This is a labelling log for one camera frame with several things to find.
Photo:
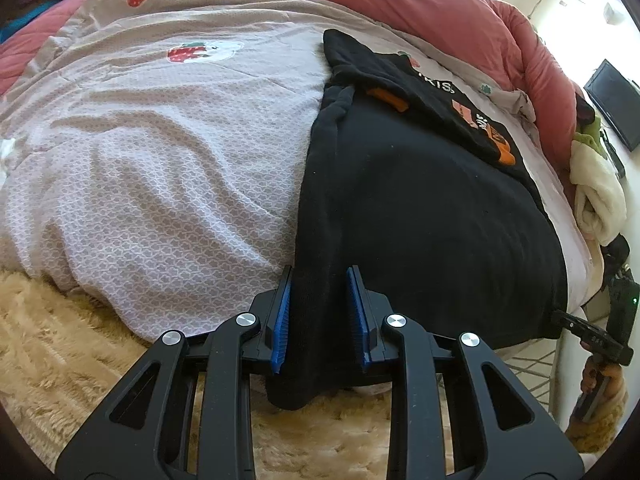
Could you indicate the green cloth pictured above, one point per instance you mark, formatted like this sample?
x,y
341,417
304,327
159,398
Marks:
x,y
590,132

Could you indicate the dark cloth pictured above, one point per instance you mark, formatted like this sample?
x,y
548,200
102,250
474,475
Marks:
x,y
586,107

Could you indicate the beige printed quilt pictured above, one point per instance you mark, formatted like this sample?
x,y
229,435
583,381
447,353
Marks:
x,y
150,160

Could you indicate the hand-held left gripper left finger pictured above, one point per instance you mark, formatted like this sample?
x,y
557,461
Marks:
x,y
280,330

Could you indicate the black wall television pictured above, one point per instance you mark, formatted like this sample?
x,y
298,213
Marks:
x,y
612,95

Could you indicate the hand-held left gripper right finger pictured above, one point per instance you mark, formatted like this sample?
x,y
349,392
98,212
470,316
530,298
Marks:
x,y
360,325

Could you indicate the cream fluffy rug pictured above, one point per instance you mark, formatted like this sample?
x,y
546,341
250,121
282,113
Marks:
x,y
60,340

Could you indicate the pink duvet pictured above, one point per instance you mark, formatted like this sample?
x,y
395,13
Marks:
x,y
425,5

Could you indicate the black sweater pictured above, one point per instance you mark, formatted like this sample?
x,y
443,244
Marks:
x,y
425,220

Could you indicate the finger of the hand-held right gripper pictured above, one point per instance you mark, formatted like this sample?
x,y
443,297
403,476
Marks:
x,y
567,321

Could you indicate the pink quilted blanket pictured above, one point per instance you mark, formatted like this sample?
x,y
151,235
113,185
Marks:
x,y
25,50

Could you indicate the cream fleece blanket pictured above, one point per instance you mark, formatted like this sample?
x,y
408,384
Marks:
x,y
597,185

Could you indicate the person's right hand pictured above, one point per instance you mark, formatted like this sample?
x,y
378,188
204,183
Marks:
x,y
616,372

